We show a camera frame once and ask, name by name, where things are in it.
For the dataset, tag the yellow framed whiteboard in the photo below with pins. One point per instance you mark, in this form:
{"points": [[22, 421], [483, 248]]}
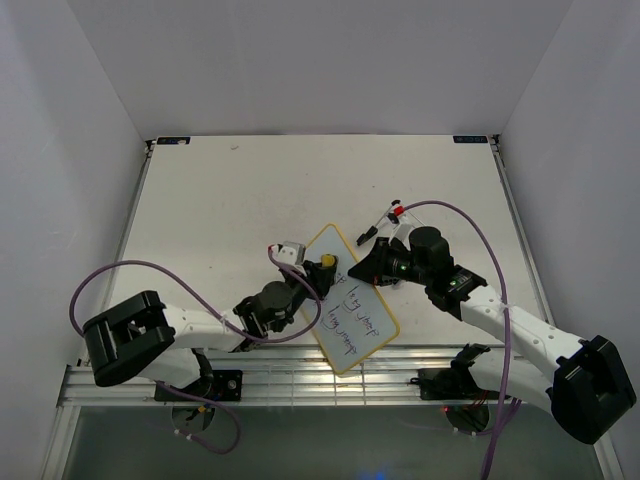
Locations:
{"points": [[355, 320]]}

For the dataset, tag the blue left corner label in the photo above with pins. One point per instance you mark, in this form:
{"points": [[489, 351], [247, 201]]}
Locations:
{"points": [[173, 140]]}

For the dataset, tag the aluminium frame rail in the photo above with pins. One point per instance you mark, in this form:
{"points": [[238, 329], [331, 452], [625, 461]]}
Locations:
{"points": [[287, 377]]}

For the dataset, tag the blue right corner label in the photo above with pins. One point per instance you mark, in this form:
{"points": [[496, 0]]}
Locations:
{"points": [[470, 139]]}

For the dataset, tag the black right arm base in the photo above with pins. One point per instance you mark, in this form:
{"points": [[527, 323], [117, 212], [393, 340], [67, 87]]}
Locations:
{"points": [[446, 384]]}

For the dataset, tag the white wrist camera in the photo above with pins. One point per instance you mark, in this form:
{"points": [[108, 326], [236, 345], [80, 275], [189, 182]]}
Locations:
{"points": [[288, 253], [401, 231]]}

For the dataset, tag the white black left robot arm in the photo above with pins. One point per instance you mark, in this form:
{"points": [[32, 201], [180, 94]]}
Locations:
{"points": [[143, 336]]}

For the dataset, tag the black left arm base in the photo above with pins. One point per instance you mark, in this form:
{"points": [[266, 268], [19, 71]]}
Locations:
{"points": [[212, 384]]}

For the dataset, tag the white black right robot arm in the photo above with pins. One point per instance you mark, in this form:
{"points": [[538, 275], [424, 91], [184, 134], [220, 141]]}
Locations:
{"points": [[582, 383]]}

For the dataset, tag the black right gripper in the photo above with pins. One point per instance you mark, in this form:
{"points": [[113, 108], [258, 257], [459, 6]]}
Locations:
{"points": [[372, 269]]}

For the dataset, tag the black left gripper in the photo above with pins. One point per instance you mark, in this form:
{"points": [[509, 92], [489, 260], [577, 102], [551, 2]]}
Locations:
{"points": [[319, 277]]}

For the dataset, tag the blue corner label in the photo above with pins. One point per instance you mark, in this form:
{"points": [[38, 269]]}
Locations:
{"points": [[470, 139], [173, 140]]}

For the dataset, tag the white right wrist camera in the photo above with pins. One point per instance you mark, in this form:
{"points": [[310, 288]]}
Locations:
{"points": [[401, 231]]}

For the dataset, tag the yellow bone-shaped eraser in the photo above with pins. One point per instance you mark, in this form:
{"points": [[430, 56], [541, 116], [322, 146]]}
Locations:
{"points": [[328, 261]]}

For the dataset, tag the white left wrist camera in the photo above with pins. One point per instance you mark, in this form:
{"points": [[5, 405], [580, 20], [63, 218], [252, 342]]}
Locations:
{"points": [[288, 253]]}

